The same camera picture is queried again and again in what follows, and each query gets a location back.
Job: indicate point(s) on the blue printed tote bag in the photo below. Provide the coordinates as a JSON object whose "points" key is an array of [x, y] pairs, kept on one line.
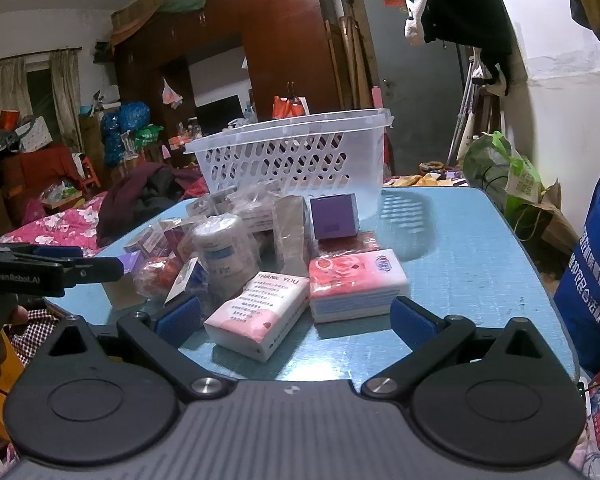
{"points": [[578, 293]]}

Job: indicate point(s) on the beige window curtain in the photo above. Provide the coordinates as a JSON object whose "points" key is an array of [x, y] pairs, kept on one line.
{"points": [[64, 76]]}

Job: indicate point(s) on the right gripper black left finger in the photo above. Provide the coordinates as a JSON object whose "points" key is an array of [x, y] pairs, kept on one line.
{"points": [[143, 347]]}

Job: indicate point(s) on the pink tissue pack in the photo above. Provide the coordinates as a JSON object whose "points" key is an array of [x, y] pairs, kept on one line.
{"points": [[360, 285]]}

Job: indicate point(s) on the purple cube box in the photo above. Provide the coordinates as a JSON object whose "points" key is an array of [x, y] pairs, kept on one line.
{"points": [[334, 216]]}

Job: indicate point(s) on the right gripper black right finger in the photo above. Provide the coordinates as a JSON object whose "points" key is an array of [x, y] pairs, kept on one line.
{"points": [[434, 343]]}

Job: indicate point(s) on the grey packet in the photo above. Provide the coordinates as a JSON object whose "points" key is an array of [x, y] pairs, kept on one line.
{"points": [[291, 237]]}

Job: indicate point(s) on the white plastic laundry basket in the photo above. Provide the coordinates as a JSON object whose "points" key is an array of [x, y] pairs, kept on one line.
{"points": [[310, 156]]}

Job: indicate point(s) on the dark red wooden wardrobe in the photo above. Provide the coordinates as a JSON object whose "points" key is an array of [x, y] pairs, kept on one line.
{"points": [[285, 43]]}

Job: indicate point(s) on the dark maroon clothes pile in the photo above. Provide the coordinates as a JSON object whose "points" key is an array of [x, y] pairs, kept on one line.
{"points": [[142, 194]]}

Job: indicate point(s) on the pink white thank-you box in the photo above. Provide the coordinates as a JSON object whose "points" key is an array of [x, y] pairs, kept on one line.
{"points": [[256, 322]]}

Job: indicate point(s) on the pink floral bedding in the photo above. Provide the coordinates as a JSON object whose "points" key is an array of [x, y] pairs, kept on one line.
{"points": [[73, 227]]}

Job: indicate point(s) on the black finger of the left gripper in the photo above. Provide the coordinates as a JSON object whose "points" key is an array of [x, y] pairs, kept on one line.
{"points": [[22, 250], [78, 271]]}

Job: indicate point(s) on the grey door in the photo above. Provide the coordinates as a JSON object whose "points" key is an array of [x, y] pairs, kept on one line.
{"points": [[422, 87]]}

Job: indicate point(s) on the orange white hanging bag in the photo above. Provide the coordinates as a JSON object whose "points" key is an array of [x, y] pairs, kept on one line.
{"points": [[289, 107]]}

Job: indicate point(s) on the red round item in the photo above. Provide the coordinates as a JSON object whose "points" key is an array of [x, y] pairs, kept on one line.
{"points": [[156, 276]]}

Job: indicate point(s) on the green white shopping bag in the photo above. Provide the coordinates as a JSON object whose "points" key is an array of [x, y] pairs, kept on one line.
{"points": [[507, 177]]}

